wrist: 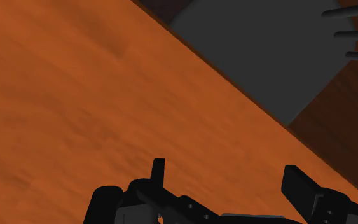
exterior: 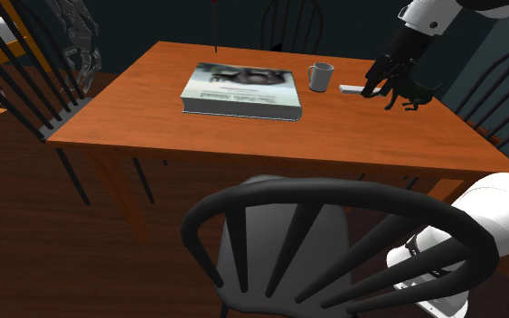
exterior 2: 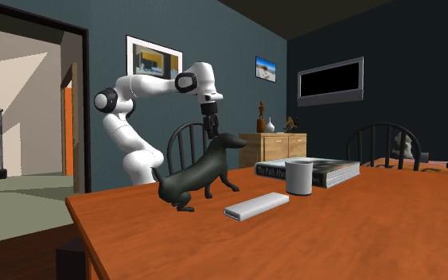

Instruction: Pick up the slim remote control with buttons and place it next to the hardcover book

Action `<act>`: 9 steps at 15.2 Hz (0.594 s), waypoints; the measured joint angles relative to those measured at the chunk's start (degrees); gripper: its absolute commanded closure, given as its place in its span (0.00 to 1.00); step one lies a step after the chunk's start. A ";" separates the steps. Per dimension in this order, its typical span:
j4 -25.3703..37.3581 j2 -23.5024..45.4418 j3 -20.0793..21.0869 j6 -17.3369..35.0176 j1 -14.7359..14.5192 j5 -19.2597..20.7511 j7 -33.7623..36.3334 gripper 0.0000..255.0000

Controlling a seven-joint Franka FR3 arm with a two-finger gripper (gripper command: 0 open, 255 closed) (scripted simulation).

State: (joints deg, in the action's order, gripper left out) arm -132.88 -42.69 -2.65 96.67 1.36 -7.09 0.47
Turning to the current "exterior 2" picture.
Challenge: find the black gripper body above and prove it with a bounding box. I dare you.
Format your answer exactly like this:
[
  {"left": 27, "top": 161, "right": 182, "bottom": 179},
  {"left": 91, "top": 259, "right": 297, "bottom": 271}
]
[{"left": 201, "top": 101, "right": 220, "bottom": 118}]

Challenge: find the black spindle-back chair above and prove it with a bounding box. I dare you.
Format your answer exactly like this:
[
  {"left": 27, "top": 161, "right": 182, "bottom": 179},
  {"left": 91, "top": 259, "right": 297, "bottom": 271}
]
[
  {"left": 166, "top": 121, "right": 209, "bottom": 176},
  {"left": 345, "top": 122, "right": 423, "bottom": 172}
]

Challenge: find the thick dark hardcover book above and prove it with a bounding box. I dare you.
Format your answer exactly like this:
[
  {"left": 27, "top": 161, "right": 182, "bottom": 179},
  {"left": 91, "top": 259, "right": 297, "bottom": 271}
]
[{"left": 254, "top": 156, "right": 361, "bottom": 189}]

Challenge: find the small blue wall picture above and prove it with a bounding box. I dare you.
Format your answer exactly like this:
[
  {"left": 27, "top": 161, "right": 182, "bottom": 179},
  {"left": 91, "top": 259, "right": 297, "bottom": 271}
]
[{"left": 255, "top": 56, "right": 277, "bottom": 84}]

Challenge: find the dark door frame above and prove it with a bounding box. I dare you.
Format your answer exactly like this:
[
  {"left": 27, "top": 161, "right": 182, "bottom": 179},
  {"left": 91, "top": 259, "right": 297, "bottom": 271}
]
[{"left": 0, "top": 0, "right": 92, "bottom": 195}]

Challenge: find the flat grey rectangular box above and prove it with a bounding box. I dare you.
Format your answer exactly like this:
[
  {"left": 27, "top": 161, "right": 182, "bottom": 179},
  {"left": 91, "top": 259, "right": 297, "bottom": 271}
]
[{"left": 223, "top": 192, "right": 290, "bottom": 223}]

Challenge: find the grey-framed black wall screen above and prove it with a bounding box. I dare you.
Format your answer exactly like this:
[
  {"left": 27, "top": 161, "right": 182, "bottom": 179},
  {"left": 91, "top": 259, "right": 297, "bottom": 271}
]
[{"left": 297, "top": 56, "right": 364, "bottom": 107}]

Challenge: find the large white-framed wall picture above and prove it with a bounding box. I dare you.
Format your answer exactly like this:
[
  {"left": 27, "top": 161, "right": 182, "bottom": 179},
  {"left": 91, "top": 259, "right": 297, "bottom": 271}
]
[{"left": 125, "top": 35, "right": 184, "bottom": 81}]

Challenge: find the dark grey dog figure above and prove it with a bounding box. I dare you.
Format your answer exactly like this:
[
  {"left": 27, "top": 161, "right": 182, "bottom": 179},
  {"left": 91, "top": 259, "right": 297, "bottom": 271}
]
[{"left": 151, "top": 132, "right": 247, "bottom": 212}]

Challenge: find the white cylindrical cup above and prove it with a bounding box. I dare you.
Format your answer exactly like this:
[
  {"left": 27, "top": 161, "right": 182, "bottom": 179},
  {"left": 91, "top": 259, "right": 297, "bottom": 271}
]
[{"left": 285, "top": 160, "right": 314, "bottom": 196}]

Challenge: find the wooden sideboard with figures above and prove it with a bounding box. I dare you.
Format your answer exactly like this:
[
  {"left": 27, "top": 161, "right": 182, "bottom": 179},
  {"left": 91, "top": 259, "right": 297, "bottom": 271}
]
[{"left": 239, "top": 99, "right": 308, "bottom": 169}]

